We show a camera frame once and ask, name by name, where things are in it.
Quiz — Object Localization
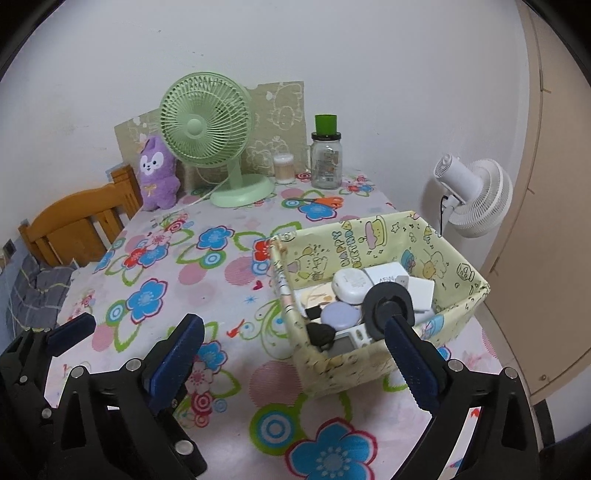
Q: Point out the white fan cable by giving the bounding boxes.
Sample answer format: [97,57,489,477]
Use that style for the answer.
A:
[180,178,232,206]

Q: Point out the white standing fan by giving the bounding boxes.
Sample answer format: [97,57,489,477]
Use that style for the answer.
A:
[433,154,513,238]

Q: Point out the lavender round case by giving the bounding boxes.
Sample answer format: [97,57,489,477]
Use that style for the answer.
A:
[321,302,365,332]

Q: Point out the white calculator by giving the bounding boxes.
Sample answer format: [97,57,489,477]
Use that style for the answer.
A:
[323,323,384,358]

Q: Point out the white rounded earbuds case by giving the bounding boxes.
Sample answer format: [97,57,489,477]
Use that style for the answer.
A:
[331,269,370,305]

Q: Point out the beige wooden door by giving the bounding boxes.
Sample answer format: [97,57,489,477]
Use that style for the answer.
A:
[478,0,591,402]

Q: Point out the glass jar with green lid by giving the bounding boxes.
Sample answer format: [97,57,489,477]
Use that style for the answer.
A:
[310,114,343,189]

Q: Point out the grey plaid blanket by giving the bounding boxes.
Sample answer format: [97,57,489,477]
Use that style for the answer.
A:
[4,254,75,330]

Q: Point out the patterned beige board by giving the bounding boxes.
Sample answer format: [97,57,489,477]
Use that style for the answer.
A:
[114,82,306,190]

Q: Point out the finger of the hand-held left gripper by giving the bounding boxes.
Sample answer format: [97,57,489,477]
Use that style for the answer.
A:
[157,406,208,480]
[9,313,98,370]

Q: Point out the green desk fan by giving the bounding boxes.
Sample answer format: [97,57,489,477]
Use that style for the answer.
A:
[159,71,275,208]

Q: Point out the white box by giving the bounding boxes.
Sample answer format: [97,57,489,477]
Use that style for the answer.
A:
[406,276,437,324]

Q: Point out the orange handled scissors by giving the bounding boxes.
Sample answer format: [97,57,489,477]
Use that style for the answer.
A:
[286,196,345,207]

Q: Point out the purple plush toy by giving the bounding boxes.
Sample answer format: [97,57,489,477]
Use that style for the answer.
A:
[139,135,182,212]

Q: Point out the white charger block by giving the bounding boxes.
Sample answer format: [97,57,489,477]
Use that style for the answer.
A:
[365,264,399,289]

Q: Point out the wooden chair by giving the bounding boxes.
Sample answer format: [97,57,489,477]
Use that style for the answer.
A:
[18,164,144,268]

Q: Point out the cotton swab container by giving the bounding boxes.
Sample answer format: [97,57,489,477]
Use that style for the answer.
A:
[272,154,295,184]

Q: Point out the small black object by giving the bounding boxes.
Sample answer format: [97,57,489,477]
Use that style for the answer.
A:
[306,322,336,350]

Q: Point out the black round holder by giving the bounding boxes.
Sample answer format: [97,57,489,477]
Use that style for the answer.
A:
[361,282,415,342]

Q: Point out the yellow cartoon print box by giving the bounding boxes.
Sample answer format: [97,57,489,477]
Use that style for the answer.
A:
[268,211,490,400]

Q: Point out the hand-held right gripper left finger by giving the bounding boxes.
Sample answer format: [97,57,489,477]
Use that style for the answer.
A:
[48,313,206,480]

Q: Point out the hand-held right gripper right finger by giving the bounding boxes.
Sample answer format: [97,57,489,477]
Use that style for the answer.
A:
[383,316,541,480]

